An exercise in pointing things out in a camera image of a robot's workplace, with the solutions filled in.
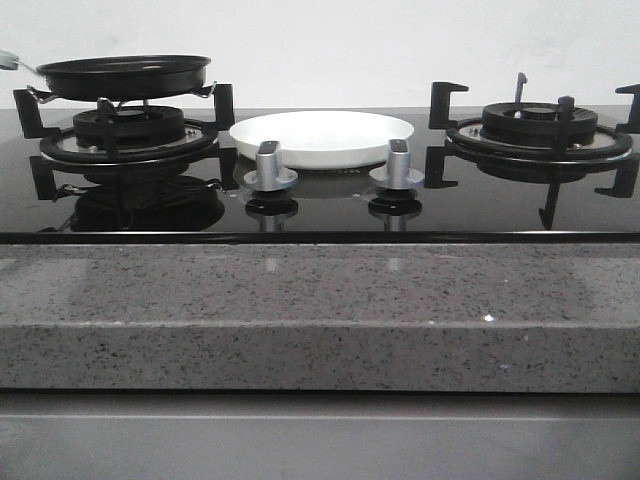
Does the white round plate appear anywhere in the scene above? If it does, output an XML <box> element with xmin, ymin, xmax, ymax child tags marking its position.
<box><xmin>229</xmin><ymin>111</ymin><xmax>414</xmax><ymax>170</ymax></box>

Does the black frying pan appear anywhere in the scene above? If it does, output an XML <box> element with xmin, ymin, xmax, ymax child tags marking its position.
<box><xmin>34</xmin><ymin>55</ymin><xmax>216</xmax><ymax>101</ymax></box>

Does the silver left stove knob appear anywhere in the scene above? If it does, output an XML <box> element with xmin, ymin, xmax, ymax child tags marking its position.
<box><xmin>244</xmin><ymin>141</ymin><xmax>298</xmax><ymax>192</ymax></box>

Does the silver stove knob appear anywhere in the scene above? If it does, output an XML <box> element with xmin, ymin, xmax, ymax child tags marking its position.
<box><xmin>369</xmin><ymin>139</ymin><xmax>424</xmax><ymax>190</ymax></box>
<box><xmin>244</xmin><ymin>141</ymin><xmax>298</xmax><ymax>192</ymax></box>

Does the silver right stove knob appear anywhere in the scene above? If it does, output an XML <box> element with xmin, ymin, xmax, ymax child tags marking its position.
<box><xmin>369</xmin><ymin>139</ymin><xmax>424</xmax><ymax>190</ymax></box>

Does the black glass cooktop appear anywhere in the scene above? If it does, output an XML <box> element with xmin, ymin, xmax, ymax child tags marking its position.
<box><xmin>1</xmin><ymin>109</ymin><xmax>639</xmax><ymax>244</ymax></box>

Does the left black pan support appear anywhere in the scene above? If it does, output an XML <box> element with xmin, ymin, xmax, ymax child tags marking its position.
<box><xmin>14</xmin><ymin>88</ymin><xmax>235</xmax><ymax>150</ymax></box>

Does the left black gas burner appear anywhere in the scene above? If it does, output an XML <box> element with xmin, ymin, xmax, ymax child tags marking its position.
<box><xmin>38</xmin><ymin>103</ymin><xmax>220</xmax><ymax>165</ymax></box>

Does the black gas burner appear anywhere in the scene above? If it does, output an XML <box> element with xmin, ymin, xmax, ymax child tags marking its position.
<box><xmin>38</xmin><ymin>103</ymin><xmax>220</xmax><ymax>165</ymax></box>
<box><xmin>446</xmin><ymin>102</ymin><xmax>633</xmax><ymax>164</ymax></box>

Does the right black gas burner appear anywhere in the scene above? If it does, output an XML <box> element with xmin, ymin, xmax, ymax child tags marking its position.
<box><xmin>446</xmin><ymin>102</ymin><xmax>633</xmax><ymax>164</ymax></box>

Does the grey cabinet front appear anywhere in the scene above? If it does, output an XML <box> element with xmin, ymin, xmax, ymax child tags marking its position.
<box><xmin>1</xmin><ymin>392</ymin><xmax>639</xmax><ymax>479</ymax></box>

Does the chrome wire trivet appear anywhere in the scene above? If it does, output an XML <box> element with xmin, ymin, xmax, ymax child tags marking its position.
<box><xmin>27</xmin><ymin>80</ymin><xmax>233</xmax><ymax>104</ymax></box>

